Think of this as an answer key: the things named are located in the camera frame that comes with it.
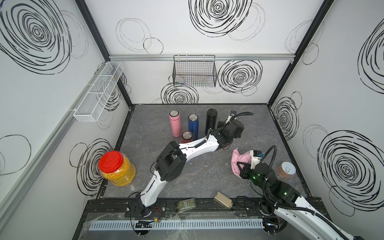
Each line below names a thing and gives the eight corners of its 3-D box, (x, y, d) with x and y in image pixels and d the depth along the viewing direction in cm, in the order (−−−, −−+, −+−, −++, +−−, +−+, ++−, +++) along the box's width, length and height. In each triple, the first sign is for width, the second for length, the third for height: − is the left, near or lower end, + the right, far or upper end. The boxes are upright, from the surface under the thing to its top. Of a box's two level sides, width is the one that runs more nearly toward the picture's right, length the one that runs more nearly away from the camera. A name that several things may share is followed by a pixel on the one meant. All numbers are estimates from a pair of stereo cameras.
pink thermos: (171, 139, 102) (167, 119, 85) (172, 129, 107) (168, 109, 91) (181, 139, 102) (178, 119, 85) (181, 129, 107) (179, 109, 91)
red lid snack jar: (112, 186, 82) (93, 174, 67) (118, 166, 90) (103, 151, 74) (133, 186, 82) (119, 174, 67) (138, 166, 90) (126, 151, 75)
